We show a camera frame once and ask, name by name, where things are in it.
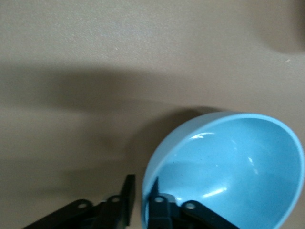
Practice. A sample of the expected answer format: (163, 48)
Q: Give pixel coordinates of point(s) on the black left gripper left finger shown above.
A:
(112, 210)

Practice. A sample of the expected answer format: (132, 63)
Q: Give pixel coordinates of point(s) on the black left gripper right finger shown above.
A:
(166, 212)

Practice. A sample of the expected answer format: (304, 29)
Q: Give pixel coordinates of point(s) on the blue bowl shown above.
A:
(228, 162)

